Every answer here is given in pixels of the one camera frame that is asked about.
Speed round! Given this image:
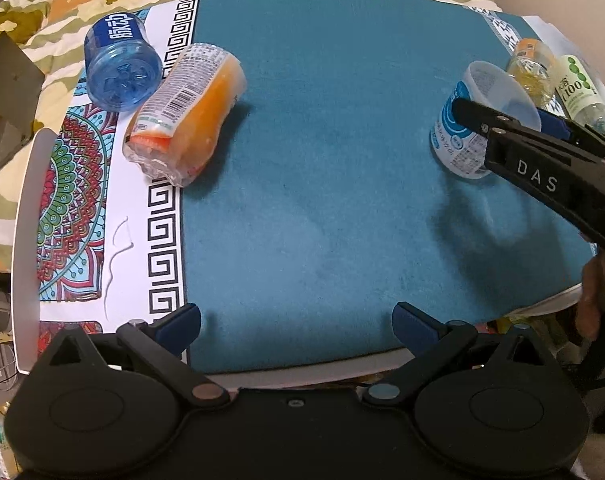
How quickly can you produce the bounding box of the clear cup blue white label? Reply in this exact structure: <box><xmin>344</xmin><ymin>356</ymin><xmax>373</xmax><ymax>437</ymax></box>
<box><xmin>429</xmin><ymin>61</ymin><xmax>542</xmax><ymax>180</ymax></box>

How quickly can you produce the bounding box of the yellow orange label bottle cup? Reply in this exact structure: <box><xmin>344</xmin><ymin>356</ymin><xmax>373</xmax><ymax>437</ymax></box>
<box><xmin>506</xmin><ymin>38</ymin><xmax>555</xmax><ymax>108</ymax></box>

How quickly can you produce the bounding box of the orange juice bottle cup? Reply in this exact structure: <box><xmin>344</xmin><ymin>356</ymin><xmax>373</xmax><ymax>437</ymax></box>
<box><xmin>122</xmin><ymin>44</ymin><xmax>247</xmax><ymax>188</ymax></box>

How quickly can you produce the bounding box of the blue plastic bottle cup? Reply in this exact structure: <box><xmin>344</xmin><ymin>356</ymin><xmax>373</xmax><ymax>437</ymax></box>
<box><xmin>83</xmin><ymin>12</ymin><xmax>162</xmax><ymax>113</ymax></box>

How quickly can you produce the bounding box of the person's right hand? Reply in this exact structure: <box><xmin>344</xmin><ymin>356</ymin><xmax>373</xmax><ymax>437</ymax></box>
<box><xmin>575</xmin><ymin>250</ymin><xmax>605</xmax><ymax>341</ymax></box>

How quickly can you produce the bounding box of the green white label bottle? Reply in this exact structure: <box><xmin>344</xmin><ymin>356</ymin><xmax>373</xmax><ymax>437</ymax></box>
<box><xmin>553</xmin><ymin>54</ymin><xmax>605</xmax><ymax>134</ymax></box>

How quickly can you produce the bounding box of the teal patterned mat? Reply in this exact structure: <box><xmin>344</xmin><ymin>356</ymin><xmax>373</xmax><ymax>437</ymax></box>
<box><xmin>41</xmin><ymin>0</ymin><xmax>592</xmax><ymax>373</ymax></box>

